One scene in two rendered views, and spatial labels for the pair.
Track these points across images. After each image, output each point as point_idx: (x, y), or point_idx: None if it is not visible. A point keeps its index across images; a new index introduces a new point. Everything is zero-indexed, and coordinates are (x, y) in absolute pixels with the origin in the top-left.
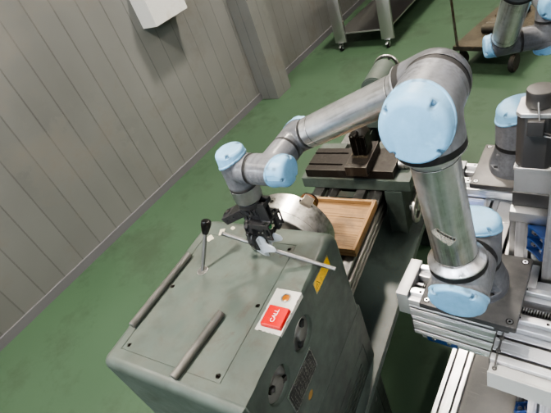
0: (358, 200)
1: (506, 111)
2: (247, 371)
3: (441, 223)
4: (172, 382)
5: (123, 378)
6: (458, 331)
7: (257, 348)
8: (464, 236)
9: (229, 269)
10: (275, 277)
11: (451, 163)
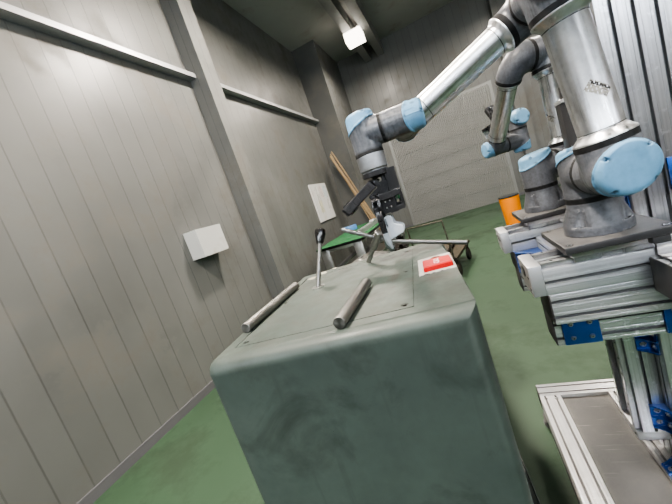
0: None
1: (529, 156)
2: (443, 288)
3: (594, 69)
4: (337, 332)
5: (237, 394)
6: (607, 290)
7: (437, 279)
8: (614, 85)
9: (351, 275)
10: (408, 260)
11: (589, 2)
